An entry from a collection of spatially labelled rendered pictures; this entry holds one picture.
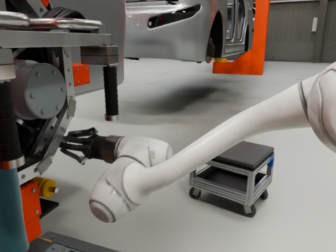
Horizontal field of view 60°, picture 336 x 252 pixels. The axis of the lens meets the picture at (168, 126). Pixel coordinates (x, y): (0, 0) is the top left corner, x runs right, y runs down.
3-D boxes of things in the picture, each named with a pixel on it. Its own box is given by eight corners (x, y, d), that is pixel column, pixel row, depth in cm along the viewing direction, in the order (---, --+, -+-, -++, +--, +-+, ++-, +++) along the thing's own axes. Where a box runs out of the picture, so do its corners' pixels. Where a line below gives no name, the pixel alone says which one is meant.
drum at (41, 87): (10, 108, 82) (2, 57, 78) (72, 114, 75) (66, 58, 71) (-39, 120, 70) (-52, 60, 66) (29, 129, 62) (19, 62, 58)
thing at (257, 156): (186, 198, 185) (187, 148, 176) (214, 178, 213) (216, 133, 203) (251, 222, 160) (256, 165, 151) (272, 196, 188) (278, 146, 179)
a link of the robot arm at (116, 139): (133, 144, 95) (118, 142, 97) (123, 131, 88) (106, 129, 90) (124, 170, 91) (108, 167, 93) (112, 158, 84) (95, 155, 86)
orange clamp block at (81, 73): (56, 85, 100) (73, 82, 108) (75, 86, 97) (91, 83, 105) (54, 64, 98) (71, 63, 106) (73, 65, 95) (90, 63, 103)
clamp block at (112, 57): (91, 63, 83) (90, 44, 82) (119, 64, 80) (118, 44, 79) (80, 64, 79) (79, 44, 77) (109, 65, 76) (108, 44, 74)
